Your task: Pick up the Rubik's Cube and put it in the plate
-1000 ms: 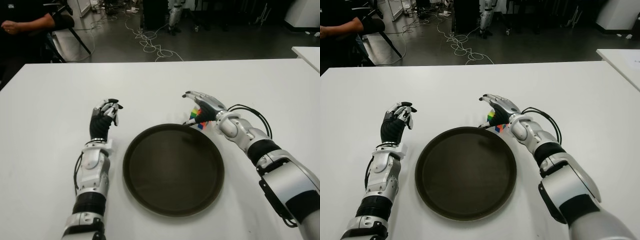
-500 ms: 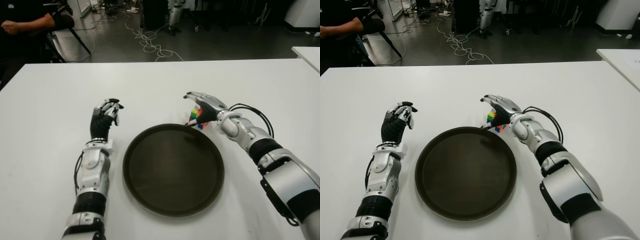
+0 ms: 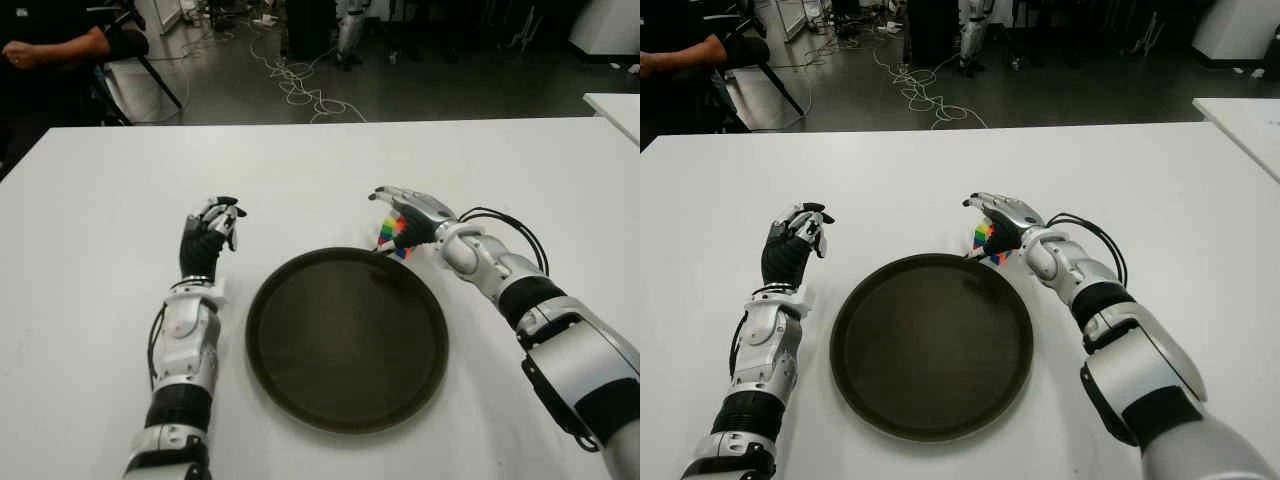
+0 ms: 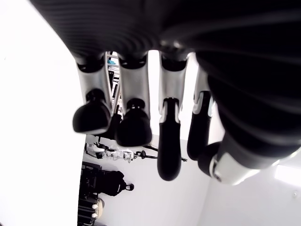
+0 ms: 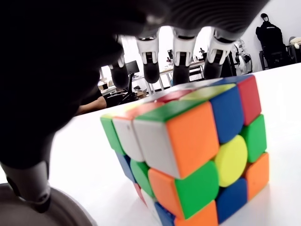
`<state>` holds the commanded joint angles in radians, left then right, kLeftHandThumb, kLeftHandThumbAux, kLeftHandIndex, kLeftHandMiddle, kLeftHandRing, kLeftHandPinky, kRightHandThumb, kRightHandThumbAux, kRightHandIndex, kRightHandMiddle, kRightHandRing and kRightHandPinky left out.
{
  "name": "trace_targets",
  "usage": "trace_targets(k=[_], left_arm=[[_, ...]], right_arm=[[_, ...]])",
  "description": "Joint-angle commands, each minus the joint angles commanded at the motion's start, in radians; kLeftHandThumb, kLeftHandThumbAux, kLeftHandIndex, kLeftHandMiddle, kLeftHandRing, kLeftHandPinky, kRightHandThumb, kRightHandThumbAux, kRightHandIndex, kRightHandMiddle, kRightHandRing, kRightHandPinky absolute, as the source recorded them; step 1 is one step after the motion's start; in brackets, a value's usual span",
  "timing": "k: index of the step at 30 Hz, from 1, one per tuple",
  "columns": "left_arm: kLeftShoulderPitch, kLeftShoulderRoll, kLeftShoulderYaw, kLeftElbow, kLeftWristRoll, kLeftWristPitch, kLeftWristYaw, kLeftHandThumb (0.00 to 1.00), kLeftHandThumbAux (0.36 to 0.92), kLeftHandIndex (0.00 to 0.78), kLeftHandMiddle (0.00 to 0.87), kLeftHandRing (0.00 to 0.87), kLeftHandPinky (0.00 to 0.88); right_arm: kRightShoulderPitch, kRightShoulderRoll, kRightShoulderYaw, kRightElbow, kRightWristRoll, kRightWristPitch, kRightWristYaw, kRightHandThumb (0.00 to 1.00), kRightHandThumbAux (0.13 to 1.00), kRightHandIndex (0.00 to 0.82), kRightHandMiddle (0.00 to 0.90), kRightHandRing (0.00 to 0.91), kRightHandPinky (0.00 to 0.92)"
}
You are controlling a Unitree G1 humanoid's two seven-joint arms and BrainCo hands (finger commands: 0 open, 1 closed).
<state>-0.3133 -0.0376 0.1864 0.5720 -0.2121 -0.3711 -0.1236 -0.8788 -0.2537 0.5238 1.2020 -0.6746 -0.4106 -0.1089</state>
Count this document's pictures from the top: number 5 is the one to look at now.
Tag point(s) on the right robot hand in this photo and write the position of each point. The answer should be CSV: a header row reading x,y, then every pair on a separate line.
x,y
47,70

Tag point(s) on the multicolour Rubik's cube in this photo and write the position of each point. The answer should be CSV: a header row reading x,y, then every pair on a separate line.
x,y
192,146

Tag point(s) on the person bare forearm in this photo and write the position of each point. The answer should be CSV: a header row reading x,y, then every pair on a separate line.
x,y
94,106

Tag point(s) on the round dark brown plate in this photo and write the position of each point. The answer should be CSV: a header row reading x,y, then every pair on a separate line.
x,y
58,212

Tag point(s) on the black computer monitor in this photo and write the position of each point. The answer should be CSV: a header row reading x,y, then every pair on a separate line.
x,y
132,68

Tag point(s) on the white humanoid robot background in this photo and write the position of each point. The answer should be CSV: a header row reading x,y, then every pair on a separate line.
x,y
243,60

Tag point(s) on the black jacket on stand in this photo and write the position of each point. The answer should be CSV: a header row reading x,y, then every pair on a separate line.
x,y
270,37

